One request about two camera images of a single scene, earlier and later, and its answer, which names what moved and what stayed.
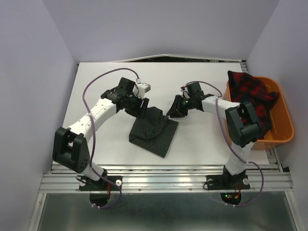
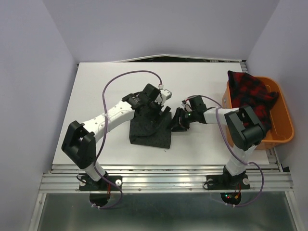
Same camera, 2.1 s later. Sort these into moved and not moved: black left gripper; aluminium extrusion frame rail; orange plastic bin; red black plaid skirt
Moved: black left gripper
Not moved: aluminium extrusion frame rail; orange plastic bin; red black plaid skirt
